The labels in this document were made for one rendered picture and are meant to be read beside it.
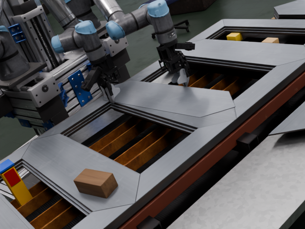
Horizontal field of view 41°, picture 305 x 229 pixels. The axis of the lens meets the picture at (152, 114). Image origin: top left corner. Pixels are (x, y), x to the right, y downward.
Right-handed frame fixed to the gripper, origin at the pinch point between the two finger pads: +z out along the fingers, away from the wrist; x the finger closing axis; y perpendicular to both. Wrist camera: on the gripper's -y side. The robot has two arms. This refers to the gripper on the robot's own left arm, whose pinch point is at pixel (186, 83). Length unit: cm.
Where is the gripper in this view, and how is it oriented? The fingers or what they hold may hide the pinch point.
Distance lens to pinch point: 168.1
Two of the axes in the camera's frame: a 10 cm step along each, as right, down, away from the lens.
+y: -7.3, 5.2, -4.5
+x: 6.1, 1.9, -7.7
